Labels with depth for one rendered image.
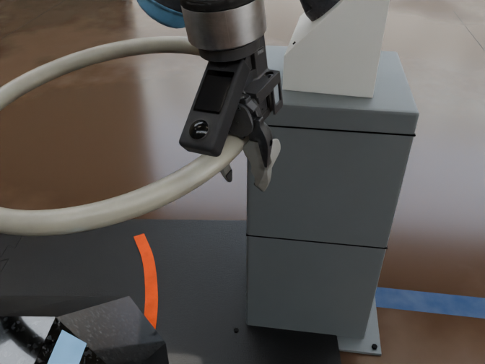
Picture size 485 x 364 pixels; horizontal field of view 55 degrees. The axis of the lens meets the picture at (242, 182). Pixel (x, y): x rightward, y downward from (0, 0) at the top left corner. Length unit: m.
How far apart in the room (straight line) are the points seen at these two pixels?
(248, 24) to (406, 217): 1.78
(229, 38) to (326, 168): 0.75
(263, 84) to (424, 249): 1.58
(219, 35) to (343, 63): 0.67
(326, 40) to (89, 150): 1.79
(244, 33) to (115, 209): 0.24
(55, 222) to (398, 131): 0.83
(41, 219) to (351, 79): 0.81
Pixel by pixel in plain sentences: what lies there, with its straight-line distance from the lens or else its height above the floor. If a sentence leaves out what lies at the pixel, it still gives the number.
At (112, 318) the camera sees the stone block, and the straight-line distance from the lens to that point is 0.84.
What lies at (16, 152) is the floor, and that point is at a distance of 2.80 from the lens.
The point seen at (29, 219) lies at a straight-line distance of 0.58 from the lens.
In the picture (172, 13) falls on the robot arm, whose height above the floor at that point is 1.16.
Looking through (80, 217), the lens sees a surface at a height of 1.01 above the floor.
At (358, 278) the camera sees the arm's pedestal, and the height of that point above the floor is 0.29.
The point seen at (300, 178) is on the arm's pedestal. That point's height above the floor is 0.64.
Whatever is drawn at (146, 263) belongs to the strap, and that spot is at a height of 0.02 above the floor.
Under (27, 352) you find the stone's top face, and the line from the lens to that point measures 0.66.
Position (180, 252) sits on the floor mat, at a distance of 1.92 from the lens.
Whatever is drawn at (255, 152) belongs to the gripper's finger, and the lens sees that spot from 0.59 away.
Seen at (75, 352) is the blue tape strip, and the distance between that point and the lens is 0.67.
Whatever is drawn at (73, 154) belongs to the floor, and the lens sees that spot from 2.67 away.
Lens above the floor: 1.35
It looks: 36 degrees down
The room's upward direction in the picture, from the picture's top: straight up
